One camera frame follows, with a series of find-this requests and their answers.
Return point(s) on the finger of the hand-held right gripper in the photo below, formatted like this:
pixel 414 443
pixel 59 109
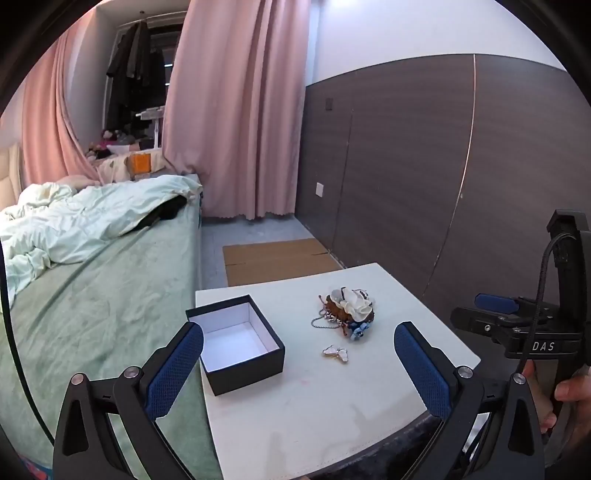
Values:
pixel 496 303
pixel 485 325

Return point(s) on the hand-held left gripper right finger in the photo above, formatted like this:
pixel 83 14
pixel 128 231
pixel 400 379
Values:
pixel 422 369

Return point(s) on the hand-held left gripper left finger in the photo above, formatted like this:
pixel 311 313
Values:
pixel 173 369

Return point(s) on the black jewelry box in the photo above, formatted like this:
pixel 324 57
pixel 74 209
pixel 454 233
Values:
pixel 240 376

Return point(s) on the blue flower hair clip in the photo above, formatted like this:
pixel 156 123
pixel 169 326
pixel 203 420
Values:
pixel 358 329

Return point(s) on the small white butterfly clip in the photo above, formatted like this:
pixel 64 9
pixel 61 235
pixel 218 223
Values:
pixel 334 352

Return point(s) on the white flower hair clip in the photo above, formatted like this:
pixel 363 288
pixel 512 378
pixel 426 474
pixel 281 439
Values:
pixel 353 304

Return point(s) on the person's right hand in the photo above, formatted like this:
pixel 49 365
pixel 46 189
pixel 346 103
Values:
pixel 572 385

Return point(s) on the bed with green sheet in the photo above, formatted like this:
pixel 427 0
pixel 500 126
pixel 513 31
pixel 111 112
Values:
pixel 92 323

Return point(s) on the flat cardboard sheet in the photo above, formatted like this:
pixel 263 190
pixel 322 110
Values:
pixel 277 263

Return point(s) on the black cloth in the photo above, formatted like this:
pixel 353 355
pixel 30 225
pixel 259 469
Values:
pixel 168 210

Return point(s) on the pale green duvet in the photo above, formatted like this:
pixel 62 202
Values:
pixel 69 221

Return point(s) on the orange box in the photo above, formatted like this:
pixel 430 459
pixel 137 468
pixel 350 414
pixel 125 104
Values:
pixel 140 163

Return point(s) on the cream pillow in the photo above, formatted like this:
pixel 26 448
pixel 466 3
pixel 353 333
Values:
pixel 115 168

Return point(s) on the white drying rack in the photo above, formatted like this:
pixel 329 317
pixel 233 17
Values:
pixel 158 129

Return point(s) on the wide pink curtain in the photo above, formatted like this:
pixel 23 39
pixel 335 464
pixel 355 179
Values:
pixel 240 115

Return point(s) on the narrow pink curtain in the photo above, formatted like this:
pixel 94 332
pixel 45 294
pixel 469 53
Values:
pixel 46 129

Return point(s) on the hanging dark clothes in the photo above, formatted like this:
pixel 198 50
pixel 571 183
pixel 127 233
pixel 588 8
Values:
pixel 134 69

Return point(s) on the white wall socket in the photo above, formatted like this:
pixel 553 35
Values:
pixel 319 189

